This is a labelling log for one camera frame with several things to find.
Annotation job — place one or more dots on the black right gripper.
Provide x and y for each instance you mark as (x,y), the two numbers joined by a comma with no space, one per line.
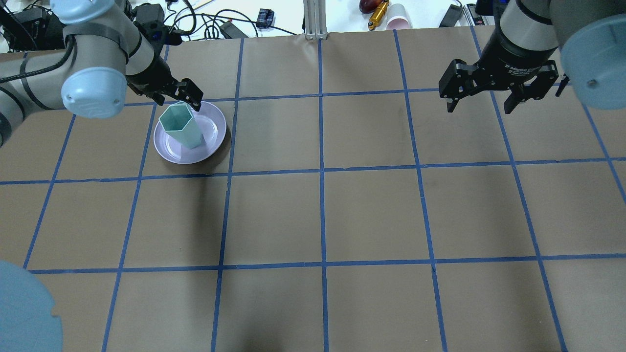
(508,57)

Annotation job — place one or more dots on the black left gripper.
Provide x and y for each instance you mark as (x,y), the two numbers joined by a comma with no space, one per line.
(155,73)

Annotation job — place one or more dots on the mint green hexagonal cup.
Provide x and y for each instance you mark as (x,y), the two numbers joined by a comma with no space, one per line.
(179,122)

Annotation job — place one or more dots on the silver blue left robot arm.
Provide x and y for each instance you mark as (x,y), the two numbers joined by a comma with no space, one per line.
(106,55)

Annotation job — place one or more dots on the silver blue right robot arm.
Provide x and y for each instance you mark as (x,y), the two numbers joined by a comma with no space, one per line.
(533,40)

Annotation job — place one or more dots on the lavender round plate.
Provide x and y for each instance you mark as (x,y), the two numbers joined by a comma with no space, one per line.
(213,125)

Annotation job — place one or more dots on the pink plastic cup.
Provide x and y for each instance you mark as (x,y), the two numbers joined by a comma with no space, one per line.
(397,17)

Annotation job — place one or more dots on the black power adapter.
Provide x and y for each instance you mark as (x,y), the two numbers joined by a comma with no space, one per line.
(452,16)

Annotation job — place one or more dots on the small blue black device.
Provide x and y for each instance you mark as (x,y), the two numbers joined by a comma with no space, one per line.
(265,18)

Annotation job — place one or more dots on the gold bottle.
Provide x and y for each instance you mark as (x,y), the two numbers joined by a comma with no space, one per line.
(379,8)

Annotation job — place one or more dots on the dark red glossy object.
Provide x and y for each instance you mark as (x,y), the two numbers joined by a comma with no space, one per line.
(369,6)

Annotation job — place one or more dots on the aluminium frame post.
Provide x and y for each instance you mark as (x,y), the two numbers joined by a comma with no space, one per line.
(315,19)

